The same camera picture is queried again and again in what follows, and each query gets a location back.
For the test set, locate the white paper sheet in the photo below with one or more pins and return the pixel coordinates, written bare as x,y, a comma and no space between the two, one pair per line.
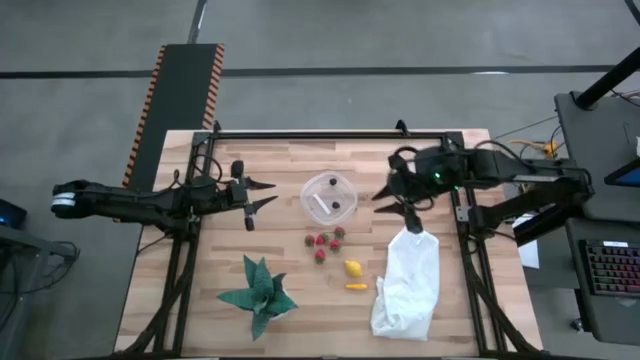
529,250

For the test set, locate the black keyboard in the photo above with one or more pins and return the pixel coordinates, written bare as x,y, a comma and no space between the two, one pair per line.
612,267

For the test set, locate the white cloth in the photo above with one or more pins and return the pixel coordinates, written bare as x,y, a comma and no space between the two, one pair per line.
407,290

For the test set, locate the silver metal bracket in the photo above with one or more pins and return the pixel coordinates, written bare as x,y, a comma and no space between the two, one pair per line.
462,214

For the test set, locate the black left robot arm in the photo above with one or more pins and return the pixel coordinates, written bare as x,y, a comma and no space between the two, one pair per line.
125,205

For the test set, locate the grey desk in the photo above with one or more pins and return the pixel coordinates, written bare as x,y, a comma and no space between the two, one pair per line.
600,150

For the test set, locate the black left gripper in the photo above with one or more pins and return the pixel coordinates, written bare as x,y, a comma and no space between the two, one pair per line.
239,192

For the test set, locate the black monitor pole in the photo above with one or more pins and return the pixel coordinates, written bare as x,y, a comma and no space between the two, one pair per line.
605,80

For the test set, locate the black orange-striped floor mat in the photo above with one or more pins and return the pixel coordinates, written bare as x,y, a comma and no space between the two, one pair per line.
180,100

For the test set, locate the green artificial plant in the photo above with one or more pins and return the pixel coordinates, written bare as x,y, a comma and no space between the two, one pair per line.
260,297

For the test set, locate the red strawberry with green leaves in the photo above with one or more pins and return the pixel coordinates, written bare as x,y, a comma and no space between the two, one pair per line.
339,232
309,240
320,256
320,240
335,245

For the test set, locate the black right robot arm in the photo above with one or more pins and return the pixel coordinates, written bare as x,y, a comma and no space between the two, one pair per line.
500,167

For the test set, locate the black device with blue light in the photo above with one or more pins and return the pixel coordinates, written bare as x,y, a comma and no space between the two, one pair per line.
11,214

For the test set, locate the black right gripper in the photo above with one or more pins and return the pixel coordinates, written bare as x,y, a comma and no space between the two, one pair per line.
417,182

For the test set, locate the yellow lemon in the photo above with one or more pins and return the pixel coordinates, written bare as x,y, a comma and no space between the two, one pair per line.
353,268

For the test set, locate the grey side cart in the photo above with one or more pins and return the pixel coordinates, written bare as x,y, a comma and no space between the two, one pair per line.
25,250

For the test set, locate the clear plastic tupperware container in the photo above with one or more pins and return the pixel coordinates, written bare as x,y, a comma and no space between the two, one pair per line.
320,192

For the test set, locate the desk monitor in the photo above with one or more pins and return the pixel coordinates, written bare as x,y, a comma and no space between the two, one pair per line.
625,175

